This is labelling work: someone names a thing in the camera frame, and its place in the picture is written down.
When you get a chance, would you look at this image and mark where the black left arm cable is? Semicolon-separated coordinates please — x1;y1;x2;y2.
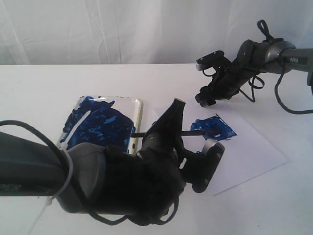
0;119;180;220

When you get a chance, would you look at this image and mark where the white zip tie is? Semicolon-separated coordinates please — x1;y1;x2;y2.
27;110;91;235

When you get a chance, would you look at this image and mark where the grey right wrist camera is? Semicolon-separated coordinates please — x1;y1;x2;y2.
196;50;224;71

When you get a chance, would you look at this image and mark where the white tray with blue paint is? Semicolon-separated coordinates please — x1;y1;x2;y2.
57;95;143;154

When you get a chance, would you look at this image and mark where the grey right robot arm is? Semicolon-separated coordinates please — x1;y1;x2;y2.
195;39;313;107

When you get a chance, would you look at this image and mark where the white paper with black square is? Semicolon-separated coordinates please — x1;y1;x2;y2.
154;99;289;197

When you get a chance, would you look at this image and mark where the black paintbrush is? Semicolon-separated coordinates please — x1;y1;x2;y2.
131;130;218;138

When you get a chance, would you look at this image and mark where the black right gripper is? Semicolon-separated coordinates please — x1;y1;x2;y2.
195;58;254;107

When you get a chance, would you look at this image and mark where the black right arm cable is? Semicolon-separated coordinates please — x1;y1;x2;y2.
248;19;313;115

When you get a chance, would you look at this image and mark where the white backdrop curtain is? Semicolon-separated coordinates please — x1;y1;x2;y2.
0;0;313;65

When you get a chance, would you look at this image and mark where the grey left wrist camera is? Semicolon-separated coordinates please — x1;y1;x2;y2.
192;139;225;193

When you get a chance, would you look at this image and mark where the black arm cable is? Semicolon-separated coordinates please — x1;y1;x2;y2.
0;119;180;220
248;19;313;115

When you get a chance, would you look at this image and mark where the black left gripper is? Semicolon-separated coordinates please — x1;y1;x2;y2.
95;97;206;220

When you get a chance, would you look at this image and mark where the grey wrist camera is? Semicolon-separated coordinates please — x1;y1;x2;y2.
196;50;224;71
192;139;225;193

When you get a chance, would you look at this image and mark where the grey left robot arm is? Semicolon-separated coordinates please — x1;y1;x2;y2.
0;97;213;226

